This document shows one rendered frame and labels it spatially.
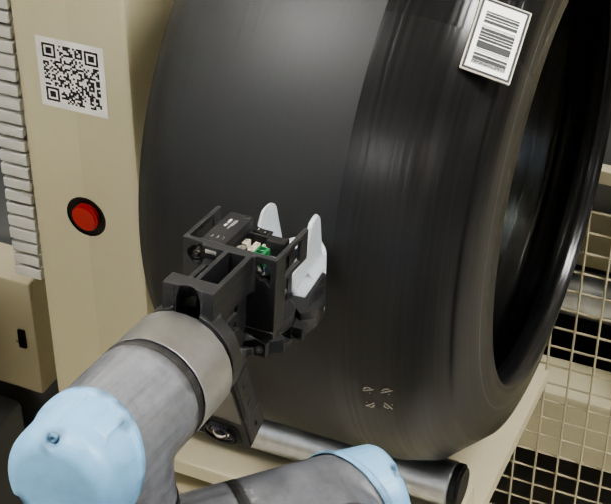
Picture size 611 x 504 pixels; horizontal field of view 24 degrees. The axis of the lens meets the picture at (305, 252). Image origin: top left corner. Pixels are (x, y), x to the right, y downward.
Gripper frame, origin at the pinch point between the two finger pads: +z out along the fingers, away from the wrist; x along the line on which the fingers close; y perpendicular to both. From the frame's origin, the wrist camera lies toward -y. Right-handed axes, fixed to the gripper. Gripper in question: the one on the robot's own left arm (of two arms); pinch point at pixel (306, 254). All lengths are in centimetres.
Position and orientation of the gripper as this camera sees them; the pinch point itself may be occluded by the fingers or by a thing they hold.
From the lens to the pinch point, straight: 111.3
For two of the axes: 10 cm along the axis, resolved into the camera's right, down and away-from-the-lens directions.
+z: 4.0, -4.2, 8.1
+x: -9.1, -2.4, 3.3
